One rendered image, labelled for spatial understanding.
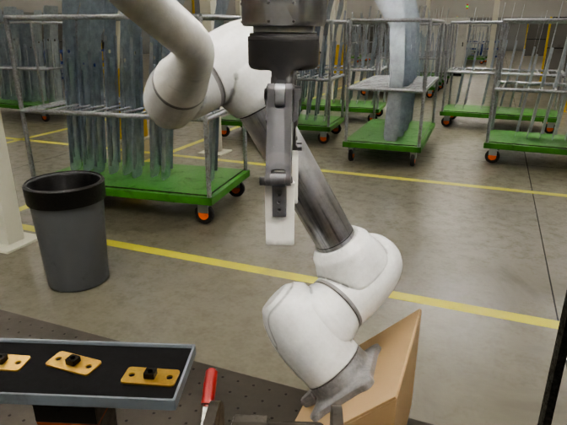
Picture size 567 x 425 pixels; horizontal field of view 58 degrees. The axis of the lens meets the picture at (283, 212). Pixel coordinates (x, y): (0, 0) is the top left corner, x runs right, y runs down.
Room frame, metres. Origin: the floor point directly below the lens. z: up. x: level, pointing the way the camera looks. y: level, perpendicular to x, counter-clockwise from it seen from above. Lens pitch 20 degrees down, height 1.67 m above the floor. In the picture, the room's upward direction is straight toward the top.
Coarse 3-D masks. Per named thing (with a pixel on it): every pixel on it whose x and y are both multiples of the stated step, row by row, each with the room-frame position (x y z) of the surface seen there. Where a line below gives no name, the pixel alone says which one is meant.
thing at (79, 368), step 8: (64, 352) 0.71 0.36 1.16; (48, 360) 0.69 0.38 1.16; (56, 360) 0.69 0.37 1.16; (64, 360) 0.69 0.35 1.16; (72, 360) 0.67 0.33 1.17; (80, 360) 0.68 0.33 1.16; (88, 360) 0.69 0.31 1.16; (96, 360) 0.69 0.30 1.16; (56, 368) 0.67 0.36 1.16; (64, 368) 0.67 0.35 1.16; (72, 368) 0.67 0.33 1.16; (80, 368) 0.67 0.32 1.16; (96, 368) 0.67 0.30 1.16
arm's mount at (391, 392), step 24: (384, 336) 1.11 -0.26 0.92; (408, 336) 1.01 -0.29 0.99; (384, 360) 0.98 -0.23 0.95; (408, 360) 0.94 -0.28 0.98; (384, 384) 0.87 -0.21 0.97; (408, 384) 0.99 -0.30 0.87; (312, 408) 1.00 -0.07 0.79; (360, 408) 0.84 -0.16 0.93; (384, 408) 0.80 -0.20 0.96; (408, 408) 1.05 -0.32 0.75
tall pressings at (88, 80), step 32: (64, 0) 5.02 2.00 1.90; (96, 0) 4.98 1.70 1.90; (224, 0) 4.76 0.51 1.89; (64, 32) 4.99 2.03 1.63; (96, 32) 4.97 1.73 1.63; (128, 32) 4.94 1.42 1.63; (64, 64) 4.97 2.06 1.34; (96, 64) 4.96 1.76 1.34; (128, 64) 4.93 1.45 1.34; (96, 96) 4.92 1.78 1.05; (128, 96) 4.93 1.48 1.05; (96, 128) 4.92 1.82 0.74; (128, 128) 4.90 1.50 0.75; (160, 128) 4.88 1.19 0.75; (96, 160) 4.87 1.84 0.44; (128, 160) 4.89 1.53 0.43; (160, 160) 4.89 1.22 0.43
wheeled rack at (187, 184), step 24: (24, 120) 4.69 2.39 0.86; (120, 168) 5.13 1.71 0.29; (144, 168) 5.13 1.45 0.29; (192, 168) 5.13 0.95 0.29; (120, 192) 4.41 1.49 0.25; (144, 192) 4.34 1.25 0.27; (168, 192) 4.33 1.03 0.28; (192, 192) 4.30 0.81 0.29; (216, 192) 4.33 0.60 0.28; (240, 192) 5.02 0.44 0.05
